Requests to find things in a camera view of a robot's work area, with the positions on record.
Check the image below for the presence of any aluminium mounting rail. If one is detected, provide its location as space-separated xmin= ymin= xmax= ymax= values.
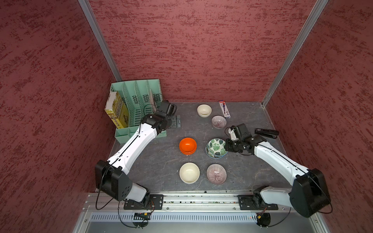
xmin=84 ymin=190 xmax=318 ymax=213

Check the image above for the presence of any left aluminium corner post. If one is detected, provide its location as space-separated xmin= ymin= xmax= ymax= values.
xmin=78 ymin=0 xmax=122 ymax=82

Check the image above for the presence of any base cable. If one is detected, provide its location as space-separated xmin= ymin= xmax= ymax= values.
xmin=116 ymin=195 xmax=155 ymax=229
xmin=255 ymin=203 xmax=292 ymax=228

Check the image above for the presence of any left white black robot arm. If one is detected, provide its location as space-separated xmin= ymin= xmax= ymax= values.
xmin=95 ymin=101 xmax=177 ymax=206

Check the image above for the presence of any small pink striped bowl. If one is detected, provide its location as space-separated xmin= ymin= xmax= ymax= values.
xmin=211 ymin=116 xmax=227 ymax=129

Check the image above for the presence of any right aluminium corner post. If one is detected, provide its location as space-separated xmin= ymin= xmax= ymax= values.
xmin=261 ymin=0 xmax=328 ymax=108

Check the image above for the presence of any large pink striped bowl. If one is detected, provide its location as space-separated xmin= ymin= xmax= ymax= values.
xmin=207 ymin=164 xmax=227 ymax=185

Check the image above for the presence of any black stapler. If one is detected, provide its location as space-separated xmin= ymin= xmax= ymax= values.
xmin=254 ymin=128 xmax=279 ymax=139

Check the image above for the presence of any left base cable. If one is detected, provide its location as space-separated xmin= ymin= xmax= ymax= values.
xmin=116 ymin=195 xmax=155 ymax=229

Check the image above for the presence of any right base cable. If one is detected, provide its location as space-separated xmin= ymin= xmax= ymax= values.
xmin=255 ymin=203 xmax=292 ymax=228

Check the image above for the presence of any large orange bowl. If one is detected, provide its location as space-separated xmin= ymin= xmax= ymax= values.
xmin=180 ymin=148 xmax=197 ymax=155

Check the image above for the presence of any small cream bowl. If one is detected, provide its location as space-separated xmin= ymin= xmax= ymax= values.
xmin=197 ymin=104 xmax=212 ymax=118

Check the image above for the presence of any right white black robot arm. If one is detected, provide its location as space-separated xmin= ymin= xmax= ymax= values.
xmin=224 ymin=124 xmax=332 ymax=217

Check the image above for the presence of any yellow book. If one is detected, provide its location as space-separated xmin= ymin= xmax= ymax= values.
xmin=105 ymin=92 xmax=129 ymax=129

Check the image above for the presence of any grey booklet in organizer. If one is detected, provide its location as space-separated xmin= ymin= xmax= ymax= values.
xmin=149 ymin=89 xmax=158 ymax=113

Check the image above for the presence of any small green leaf bowl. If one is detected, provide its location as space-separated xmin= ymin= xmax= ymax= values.
xmin=206 ymin=138 xmax=227 ymax=155

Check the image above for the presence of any large green leaf bowl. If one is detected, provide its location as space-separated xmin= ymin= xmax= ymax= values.
xmin=206 ymin=148 xmax=226 ymax=159

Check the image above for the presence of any white pencil lead box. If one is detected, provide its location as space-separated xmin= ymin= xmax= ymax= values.
xmin=219 ymin=101 xmax=231 ymax=118

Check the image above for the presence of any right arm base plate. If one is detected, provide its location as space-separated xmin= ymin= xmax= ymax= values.
xmin=238 ymin=195 xmax=279 ymax=211

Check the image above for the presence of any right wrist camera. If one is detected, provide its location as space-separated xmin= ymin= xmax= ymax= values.
xmin=228 ymin=128 xmax=238 ymax=141

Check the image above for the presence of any small orange bowl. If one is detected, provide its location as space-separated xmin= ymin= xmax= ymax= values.
xmin=179 ymin=137 xmax=197 ymax=149

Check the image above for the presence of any green plastic file organizer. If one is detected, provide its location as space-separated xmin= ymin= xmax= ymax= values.
xmin=110 ymin=79 xmax=163 ymax=144

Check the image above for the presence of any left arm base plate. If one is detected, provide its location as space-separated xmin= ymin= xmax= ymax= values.
xmin=123 ymin=194 xmax=164 ymax=211

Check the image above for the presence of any aluminium corner post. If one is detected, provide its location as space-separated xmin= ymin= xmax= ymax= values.
xmin=78 ymin=0 xmax=122 ymax=82
xmin=261 ymin=0 xmax=328 ymax=108

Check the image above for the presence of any large cream bowl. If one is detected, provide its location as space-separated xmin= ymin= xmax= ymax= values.
xmin=179 ymin=163 xmax=200 ymax=184

